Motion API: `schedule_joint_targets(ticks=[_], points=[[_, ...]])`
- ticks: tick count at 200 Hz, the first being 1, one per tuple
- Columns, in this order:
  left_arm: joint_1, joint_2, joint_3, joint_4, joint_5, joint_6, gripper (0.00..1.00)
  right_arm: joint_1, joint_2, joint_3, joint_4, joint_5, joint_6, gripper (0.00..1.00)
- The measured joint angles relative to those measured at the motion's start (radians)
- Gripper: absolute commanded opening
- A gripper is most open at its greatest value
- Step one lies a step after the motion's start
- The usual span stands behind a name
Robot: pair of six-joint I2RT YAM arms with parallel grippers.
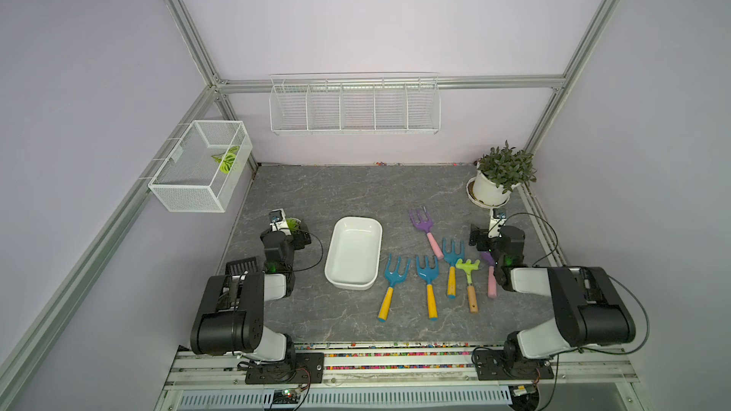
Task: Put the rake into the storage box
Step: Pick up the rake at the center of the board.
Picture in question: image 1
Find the teal rake yellow handle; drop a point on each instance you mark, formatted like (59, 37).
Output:
(394, 277)
(452, 254)
(428, 270)

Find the small succulent white pot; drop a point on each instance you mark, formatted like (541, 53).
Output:
(293, 225)

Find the large potted green plant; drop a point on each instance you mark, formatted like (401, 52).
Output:
(499, 172)

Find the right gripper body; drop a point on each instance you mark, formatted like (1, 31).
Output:
(485, 244)

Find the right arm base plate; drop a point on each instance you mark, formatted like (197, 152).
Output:
(494, 365)

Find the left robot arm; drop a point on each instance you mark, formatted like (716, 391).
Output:
(230, 317)

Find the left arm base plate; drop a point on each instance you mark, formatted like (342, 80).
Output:
(299, 368)

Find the white mesh side basket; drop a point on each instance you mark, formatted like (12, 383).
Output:
(189, 180)

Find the white vent rail front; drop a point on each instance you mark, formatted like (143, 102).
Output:
(348, 398)

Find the green leaf toy in basket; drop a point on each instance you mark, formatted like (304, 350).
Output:
(226, 159)

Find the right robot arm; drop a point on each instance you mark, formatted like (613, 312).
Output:
(587, 308)

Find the green rake wooden handle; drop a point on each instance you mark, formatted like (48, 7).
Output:
(468, 267)

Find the purple trowel pink handle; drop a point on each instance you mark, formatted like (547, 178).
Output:
(492, 290)

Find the white wire wall shelf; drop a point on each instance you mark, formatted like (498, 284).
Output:
(355, 103)

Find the white storage box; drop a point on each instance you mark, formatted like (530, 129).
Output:
(354, 253)

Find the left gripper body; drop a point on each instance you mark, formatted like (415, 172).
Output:
(296, 244)

